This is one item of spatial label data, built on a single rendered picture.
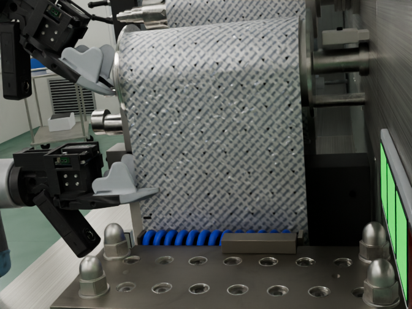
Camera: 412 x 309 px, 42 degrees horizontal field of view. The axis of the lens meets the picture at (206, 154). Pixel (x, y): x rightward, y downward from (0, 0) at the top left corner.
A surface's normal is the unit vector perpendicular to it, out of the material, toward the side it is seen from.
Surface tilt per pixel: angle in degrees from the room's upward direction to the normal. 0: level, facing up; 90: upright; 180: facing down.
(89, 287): 90
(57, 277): 0
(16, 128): 90
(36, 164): 90
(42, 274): 0
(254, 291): 0
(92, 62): 90
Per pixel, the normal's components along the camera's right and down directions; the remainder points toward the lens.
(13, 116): 0.97, -0.04
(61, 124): 0.06, 0.25
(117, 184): -0.19, 0.28
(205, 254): -0.10, -0.96
